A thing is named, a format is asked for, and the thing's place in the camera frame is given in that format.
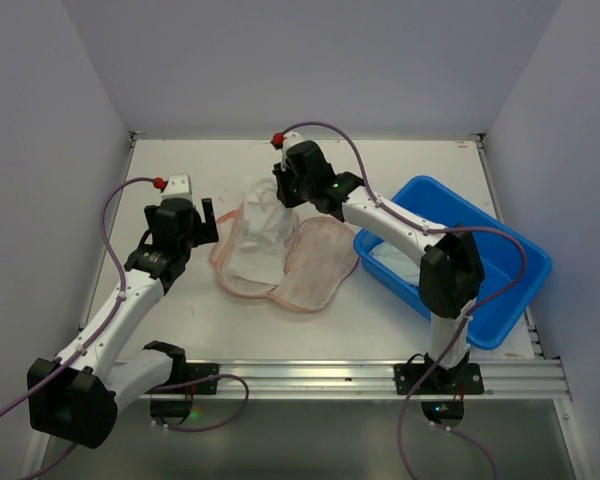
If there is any floral mesh laundry bag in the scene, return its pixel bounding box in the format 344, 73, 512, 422
209, 208, 358, 313

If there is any white mint bra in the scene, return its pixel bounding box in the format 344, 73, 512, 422
370, 242, 420, 286

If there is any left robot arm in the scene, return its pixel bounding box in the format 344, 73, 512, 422
27, 198, 218, 449

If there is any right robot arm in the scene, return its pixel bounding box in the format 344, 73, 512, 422
271, 132, 485, 385

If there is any blue plastic bin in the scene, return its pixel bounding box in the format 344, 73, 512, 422
353, 176, 551, 350

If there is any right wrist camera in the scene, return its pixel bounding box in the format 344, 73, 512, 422
271, 131, 305, 170

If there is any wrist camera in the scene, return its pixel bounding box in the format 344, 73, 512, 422
271, 131, 305, 170
152, 174, 192, 201

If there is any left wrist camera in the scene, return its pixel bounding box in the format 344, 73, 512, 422
152, 174, 192, 201

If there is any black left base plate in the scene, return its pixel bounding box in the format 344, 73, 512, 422
181, 363, 220, 396

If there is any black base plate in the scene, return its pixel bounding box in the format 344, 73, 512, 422
181, 363, 220, 396
393, 353, 485, 395

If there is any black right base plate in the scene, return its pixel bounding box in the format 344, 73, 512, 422
393, 353, 485, 395

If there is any aluminium front rail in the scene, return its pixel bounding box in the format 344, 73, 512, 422
139, 357, 571, 400

